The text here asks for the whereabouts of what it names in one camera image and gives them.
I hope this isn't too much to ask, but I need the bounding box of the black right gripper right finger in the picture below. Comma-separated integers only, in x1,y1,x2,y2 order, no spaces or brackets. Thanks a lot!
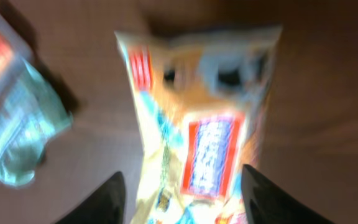
241,164,333,224

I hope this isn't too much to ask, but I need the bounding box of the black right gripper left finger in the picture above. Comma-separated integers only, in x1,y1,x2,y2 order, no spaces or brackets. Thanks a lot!
56,172,126,224

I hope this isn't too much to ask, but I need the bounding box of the teal long snack packet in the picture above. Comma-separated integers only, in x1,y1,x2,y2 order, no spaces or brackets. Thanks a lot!
0,61,73,188

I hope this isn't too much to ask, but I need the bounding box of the yellow snack chip bag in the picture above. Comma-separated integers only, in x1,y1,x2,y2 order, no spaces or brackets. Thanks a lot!
116,25,282,223

